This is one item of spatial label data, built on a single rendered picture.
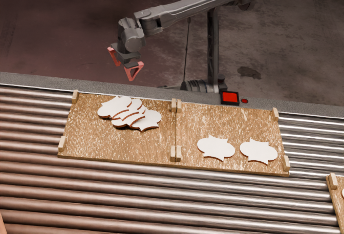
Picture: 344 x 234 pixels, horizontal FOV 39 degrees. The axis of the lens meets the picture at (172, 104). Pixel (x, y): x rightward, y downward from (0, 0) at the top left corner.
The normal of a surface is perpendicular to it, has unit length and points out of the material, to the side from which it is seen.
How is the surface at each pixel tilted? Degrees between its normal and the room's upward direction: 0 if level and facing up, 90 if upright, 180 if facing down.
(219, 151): 0
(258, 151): 0
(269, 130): 0
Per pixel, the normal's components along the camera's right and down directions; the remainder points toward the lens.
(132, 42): 0.29, 0.63
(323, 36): 0.11, -0.77
